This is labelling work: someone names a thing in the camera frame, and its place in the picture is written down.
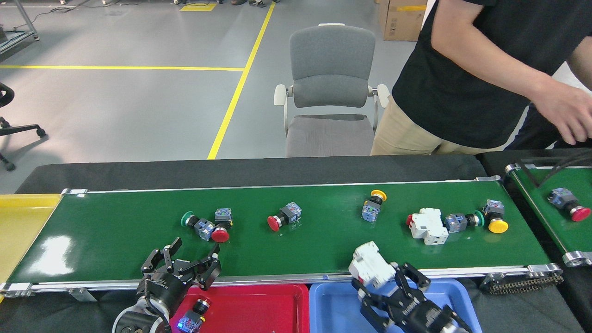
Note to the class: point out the person's right hand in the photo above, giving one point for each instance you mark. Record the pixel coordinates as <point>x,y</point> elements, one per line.
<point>566,113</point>

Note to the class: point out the person's left forearm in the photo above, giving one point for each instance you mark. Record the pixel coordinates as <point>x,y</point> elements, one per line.
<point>583,64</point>

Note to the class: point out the blue plastic tray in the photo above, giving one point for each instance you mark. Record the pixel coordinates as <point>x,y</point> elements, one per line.
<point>330,310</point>

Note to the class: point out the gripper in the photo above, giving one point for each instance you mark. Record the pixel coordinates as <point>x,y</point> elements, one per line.
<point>162,289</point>
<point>421,317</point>

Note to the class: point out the grey office chair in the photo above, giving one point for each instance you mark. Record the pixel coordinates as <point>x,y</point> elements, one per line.
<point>330,60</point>

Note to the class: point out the metal rack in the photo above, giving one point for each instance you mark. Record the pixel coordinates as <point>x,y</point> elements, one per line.
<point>25,18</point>

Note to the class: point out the long green conveyor belt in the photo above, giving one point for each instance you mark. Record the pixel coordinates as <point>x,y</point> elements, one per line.
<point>300,249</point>

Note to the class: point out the red plastic tray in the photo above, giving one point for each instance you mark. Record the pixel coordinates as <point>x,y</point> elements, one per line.
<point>259,310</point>

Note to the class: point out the yellow plastic tray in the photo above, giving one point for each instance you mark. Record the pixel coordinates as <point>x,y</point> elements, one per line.
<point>23,231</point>

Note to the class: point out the small red push button switch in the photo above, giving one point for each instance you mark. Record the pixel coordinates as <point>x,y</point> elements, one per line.
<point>190,321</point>

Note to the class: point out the short green conveyor belt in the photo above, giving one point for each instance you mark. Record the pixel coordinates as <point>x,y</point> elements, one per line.
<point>555,226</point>

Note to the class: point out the yellow push button switch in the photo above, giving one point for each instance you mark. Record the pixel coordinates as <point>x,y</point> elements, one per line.
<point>498,225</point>
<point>371,212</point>

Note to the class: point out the cardboard box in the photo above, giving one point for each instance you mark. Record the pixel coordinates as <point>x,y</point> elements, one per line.
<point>397,23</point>

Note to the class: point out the black office chair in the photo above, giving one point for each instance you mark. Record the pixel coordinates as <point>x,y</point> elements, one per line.
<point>21,129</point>

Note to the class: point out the person's right forearm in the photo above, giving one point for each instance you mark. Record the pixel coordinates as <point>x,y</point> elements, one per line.
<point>485,60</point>

